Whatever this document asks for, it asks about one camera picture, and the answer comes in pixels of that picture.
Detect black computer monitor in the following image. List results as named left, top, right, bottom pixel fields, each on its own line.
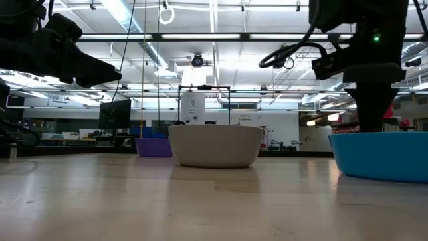
left=98, top=99, right=132, bottom=131

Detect blue background storage bin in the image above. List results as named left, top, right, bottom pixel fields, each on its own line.
left=129, top=126, right=168, bottom=139

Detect white looped hanging cable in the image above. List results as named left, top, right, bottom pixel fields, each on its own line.
left=158, top=5, right=175, bottom=25

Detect black hanging cable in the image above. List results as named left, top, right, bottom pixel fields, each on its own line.
left=109, top=0, right=137, bottom=103

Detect white pillar with sign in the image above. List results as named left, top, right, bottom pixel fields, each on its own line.
left=180, top=92, right=207, bottom=125

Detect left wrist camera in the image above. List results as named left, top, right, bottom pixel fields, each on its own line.
left=45, top=12, right=84, bottom=44

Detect black aluminium rig frame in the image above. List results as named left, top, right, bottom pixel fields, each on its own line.
left=76, top=32, right=428, bottom=43

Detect black background stand frame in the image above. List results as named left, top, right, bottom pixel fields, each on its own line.
left=177, top=84, right=232, bottom=126

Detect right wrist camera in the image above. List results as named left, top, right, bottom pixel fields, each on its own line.
left=311, top=50, right=347, bottom=82

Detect blue bowl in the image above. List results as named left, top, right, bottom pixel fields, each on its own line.
left=328, top=131, right=428, bottom=184

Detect black right arm cable loop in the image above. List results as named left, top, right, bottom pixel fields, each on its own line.
left=258, top=19, right=330, bottom=70

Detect purple bowl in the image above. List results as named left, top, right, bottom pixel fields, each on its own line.
left=134, top=137, right=173, bottom=158

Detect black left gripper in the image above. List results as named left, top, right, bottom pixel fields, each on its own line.
left=31, top=28, right=123, bottom=89

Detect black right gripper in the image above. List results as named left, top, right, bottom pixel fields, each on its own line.
left=342, top=19, right=407, bottom=133

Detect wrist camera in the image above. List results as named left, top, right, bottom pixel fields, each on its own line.
left=311, top=50, right=347, bottom=82
left=45, top=12, right=84, bottom=44

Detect yellow hanging cord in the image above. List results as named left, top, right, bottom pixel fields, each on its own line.
left=140, top=0, right=148, bottom=139

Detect black overhead camera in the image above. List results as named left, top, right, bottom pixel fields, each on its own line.
left=191, top=53, right=205, bottom=68

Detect red background equipment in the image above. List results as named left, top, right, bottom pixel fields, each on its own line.
left=330, top=106, right=416, bottom=134

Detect white bowl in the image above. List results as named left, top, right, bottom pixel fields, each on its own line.
left=167, top=124, right=264, bottom=169

